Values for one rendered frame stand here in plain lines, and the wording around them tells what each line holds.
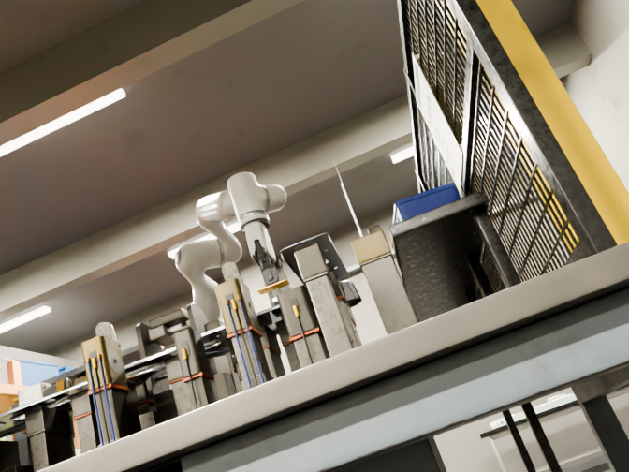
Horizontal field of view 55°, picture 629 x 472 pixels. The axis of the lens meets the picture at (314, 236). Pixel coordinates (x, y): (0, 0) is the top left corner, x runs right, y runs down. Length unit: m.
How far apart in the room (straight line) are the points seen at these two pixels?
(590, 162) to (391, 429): 0.56
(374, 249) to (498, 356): 0.67
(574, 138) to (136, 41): 3.69
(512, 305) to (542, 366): 0.08
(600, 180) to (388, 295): 0.53
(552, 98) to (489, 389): 0.56
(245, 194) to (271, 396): 0.97
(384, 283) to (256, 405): 0.66
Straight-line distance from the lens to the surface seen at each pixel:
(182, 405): 1.55
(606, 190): 1.06
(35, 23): 4.73
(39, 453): 1.72
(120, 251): 6.89
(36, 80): 4.78
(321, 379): 0.74
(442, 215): 1.31
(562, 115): 1.11
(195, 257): 2.03
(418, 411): 0.76
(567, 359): 0.77
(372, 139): 6.26
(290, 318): 1.30
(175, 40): 4.33
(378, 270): 1.37
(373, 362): 0.73
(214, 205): 1.83
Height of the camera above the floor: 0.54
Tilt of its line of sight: 23 degrees up
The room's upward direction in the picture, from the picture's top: 19 degrees counter-clockwise
